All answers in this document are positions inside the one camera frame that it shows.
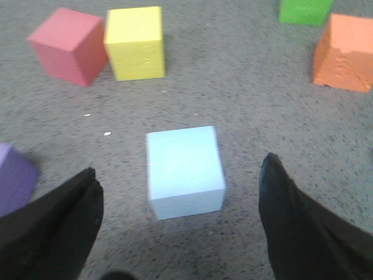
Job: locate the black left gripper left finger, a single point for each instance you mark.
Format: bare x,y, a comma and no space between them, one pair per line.
52,237

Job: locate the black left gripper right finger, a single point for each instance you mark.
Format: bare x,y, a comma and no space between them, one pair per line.
305,240

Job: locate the damaged orange foam cube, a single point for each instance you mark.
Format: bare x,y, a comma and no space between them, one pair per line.
343,55

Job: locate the red foam cube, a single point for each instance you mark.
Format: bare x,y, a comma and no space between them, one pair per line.
69,45

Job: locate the yellow foam cube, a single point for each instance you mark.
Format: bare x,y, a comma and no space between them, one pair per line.
134,43

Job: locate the green foam cube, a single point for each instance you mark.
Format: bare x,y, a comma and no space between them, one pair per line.
304,12

